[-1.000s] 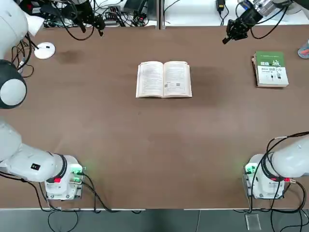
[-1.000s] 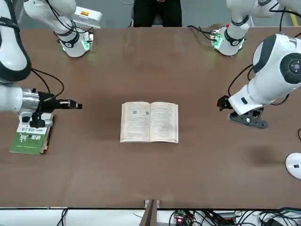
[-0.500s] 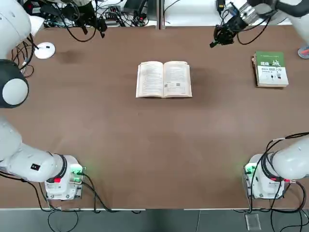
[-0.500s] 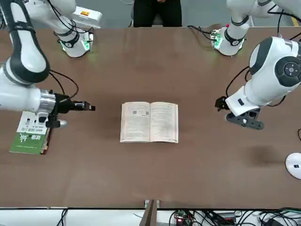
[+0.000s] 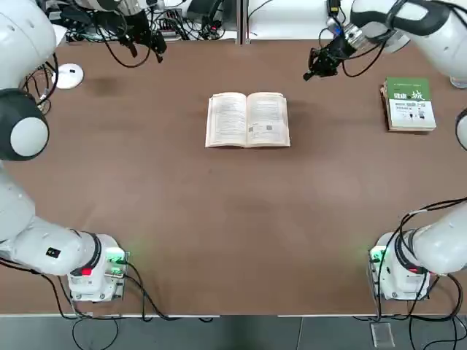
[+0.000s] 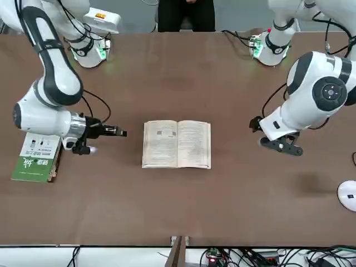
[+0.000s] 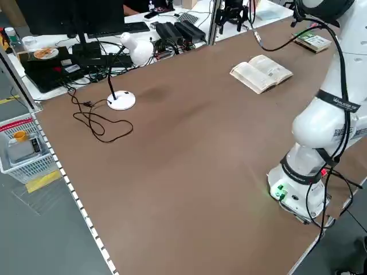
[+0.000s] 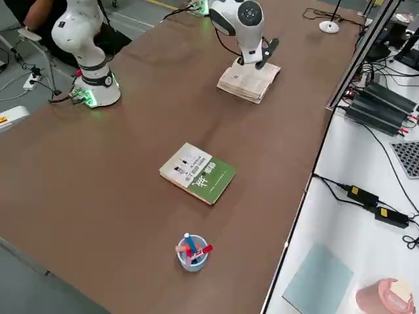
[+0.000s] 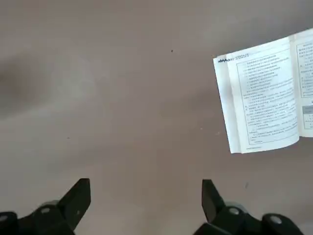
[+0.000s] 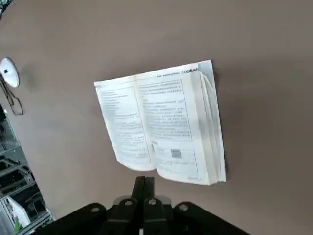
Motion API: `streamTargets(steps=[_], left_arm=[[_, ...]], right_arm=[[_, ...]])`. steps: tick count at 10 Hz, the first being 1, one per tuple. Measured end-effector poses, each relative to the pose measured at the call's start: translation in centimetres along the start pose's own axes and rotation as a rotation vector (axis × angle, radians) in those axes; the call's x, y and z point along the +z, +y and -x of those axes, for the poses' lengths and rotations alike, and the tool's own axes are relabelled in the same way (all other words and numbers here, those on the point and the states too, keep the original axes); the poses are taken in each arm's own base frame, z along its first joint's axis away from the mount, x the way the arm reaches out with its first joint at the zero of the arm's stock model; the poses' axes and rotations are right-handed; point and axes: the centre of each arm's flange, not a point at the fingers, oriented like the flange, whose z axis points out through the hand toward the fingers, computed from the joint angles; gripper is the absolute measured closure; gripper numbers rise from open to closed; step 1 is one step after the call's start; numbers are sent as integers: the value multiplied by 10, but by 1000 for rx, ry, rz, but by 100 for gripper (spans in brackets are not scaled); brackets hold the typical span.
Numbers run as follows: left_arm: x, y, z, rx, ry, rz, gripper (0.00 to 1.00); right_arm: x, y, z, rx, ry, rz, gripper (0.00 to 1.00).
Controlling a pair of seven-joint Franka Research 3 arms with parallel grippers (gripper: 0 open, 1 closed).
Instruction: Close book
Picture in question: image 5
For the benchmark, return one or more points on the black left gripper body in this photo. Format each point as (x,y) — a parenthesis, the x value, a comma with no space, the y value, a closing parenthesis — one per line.
(140,25)

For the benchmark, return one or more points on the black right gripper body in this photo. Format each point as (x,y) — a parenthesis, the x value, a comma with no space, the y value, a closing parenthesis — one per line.
(333,51)

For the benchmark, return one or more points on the white paperback book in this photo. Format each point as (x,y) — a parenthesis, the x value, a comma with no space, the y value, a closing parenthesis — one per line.
(248,120)

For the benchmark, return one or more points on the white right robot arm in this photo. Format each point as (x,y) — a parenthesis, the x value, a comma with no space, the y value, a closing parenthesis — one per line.
(430,33)

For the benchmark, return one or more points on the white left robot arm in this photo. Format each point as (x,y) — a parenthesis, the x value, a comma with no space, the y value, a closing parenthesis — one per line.
(22,36)

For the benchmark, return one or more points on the green and white book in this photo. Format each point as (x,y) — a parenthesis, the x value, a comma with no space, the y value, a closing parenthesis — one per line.
(408,109)

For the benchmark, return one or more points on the black power adapter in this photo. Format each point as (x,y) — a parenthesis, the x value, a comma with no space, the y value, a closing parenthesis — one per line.
(332,6)

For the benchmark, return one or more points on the white desk lamp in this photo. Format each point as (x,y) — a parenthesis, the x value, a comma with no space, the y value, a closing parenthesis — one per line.
(69,74)

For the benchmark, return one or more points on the metal floor socket plate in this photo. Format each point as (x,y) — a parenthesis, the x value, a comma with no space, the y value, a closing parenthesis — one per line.
(382,333)

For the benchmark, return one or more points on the aluminium frame post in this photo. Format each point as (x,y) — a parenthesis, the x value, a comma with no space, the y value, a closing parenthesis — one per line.
(242,22)

